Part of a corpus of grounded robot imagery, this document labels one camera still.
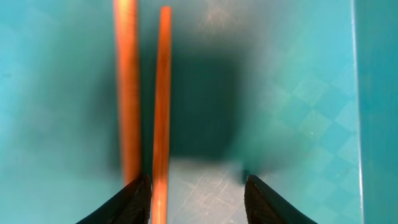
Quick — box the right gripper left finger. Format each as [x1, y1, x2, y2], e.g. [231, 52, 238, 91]
[76, 175, 152, 224]

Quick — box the teal serving tray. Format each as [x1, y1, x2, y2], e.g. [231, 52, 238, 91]
[1, 1, 397, 223]

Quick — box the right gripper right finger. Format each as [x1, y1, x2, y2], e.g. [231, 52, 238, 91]
[244, 175, 317, 224]

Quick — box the wooden chopstick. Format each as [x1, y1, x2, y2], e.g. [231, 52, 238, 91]
[152, 6, 172, 224]
[113, 0, 141, 184]

